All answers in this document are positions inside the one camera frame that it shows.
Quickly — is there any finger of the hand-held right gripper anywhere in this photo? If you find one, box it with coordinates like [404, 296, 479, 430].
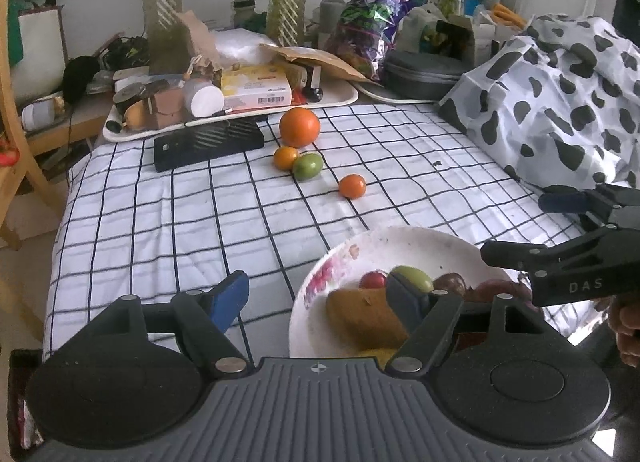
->
[480, 225, 640, 277]
[538, 183, 640, 229]

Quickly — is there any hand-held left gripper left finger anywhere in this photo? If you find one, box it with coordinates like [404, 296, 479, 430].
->
[99, 269, 251, 376]

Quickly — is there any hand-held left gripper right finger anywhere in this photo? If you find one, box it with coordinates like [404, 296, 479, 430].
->
[385, 272, 546, 376]

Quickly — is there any green lime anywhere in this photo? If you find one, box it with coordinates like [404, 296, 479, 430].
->
[390, 265, 434, 293]
[292, 152, 323, 182]

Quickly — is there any small red tomato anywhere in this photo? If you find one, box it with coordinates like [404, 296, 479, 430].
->
[359, 269, 389, 291]

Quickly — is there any large dark red fruit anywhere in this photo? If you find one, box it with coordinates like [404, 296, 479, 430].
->
[465, 278, 543, 314]

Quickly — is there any dark purple passion fruit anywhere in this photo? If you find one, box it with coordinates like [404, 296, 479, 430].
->
[432, 272, 469, 296]

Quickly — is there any white floral plate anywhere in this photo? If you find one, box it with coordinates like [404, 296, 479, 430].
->
[289, 226, 576, 359]

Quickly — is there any person's right hand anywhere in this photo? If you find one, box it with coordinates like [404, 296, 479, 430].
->
[607, 294, 640, 369]

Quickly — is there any white black checkered cloth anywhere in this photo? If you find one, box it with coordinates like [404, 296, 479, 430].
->
[42, 100, 601, 363]

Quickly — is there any cow print cloth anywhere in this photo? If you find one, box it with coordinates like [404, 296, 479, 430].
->
[439, 15, 640, 239]

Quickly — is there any small orange tangerine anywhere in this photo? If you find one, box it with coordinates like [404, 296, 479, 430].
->
[338, 173, 367, 200]
[273, 145, 301, 171]

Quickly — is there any black ribbed box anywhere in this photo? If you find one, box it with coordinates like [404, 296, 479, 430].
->
[153, 117, 265, 173]

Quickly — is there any large orange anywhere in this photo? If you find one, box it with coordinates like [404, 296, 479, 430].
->
[278, 107, 321, 149]

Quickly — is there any grey zipper case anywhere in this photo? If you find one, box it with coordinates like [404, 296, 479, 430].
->
[382, 50, 474, 101]

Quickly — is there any brown cardboard block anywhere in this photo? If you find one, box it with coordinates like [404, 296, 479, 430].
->
[147, 90, 189, 129]

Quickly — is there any white round container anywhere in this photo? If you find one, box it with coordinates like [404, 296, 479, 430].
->
[182, 78, 226, 118]

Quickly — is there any orange sticks bundle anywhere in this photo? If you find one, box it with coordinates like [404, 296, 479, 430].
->
[492, 2, 527, 26]

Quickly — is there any black open box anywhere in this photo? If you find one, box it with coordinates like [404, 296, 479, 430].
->
[434, 17, 477, 61]

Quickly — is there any yellow cardboard box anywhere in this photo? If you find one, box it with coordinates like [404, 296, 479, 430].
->
[220, 65, 293, 110]

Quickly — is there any white oval tray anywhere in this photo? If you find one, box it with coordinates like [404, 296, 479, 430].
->
[356, 81, 441, 104]

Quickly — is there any small red black object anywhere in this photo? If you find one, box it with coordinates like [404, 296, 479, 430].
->
[292, 86, 326, 104]

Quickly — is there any white rectangular tray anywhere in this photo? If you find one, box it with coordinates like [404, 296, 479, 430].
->
[102, 80, 360, 144]

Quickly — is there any clear plastic bag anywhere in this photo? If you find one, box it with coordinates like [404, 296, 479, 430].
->
[210, 27, 281, 66]

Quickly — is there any brown paper envelope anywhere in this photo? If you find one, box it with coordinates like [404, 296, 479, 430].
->
[260, 44, 374, 83]

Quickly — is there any crumpled brown paper bag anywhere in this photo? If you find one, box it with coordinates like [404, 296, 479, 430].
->
[175, 10, 224, 76]

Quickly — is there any white plastic bottle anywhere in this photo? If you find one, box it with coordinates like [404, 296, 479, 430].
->
[21, 98, 64, 132]

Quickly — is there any black fuzzy object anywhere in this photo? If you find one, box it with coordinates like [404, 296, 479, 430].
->
[62, 56, 101, 104]

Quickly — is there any purple snack bag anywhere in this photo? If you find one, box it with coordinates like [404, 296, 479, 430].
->
[327, 0, 419, 81]

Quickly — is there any tall glass vase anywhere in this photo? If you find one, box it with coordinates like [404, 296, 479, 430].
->
[135, 0, 189, 76]

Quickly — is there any grey cup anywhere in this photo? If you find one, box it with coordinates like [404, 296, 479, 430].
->
[320, 0, 349, 29]

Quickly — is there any wooden chair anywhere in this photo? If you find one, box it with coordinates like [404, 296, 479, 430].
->
[0, 0, 66, 251]

